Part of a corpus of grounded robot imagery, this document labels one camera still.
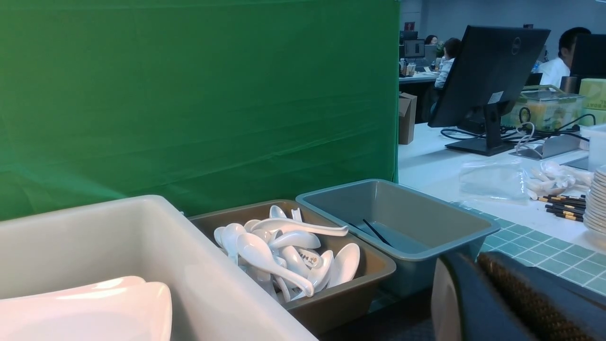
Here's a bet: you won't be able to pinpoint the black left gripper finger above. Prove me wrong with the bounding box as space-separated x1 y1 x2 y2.
431 251 606 341

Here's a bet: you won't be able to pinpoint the blue plastic bin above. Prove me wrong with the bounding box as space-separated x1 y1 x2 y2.
296 179 500 297

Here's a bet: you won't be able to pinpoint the bundle of black chopsticks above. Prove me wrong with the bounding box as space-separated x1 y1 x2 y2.
347 218 392 246

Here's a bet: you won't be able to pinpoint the clear plastic bag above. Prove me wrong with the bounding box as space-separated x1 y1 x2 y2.
459 159 530 205

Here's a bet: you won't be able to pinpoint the loose chopsticks on table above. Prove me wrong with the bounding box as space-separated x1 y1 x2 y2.
537 195 587 222

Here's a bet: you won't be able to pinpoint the clear plastic storage box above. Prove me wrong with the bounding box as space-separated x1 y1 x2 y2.
501 85 585 132

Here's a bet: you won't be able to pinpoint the pile of white spoons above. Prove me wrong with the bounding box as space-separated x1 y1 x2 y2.
211 204 362 304

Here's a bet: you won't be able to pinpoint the cardboard box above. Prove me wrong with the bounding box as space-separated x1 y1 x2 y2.
398 92 417 145

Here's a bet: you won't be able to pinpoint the black computer monitor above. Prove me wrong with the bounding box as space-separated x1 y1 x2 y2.
427 25 551 157

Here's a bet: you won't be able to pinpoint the person in white shirt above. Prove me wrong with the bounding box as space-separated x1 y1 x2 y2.
538 27 591 88

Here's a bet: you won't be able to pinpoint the seated person light shirt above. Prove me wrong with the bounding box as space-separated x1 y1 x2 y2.
434 37 462 89

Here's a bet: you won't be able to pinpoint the large white plastic tub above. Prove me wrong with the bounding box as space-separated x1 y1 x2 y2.
0 196 315 341

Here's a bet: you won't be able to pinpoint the green backdrop cloth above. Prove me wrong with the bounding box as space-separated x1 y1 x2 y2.
0 0 401 220

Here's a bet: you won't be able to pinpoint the stack of white square plates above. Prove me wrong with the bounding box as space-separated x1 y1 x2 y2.
0 276 173 341

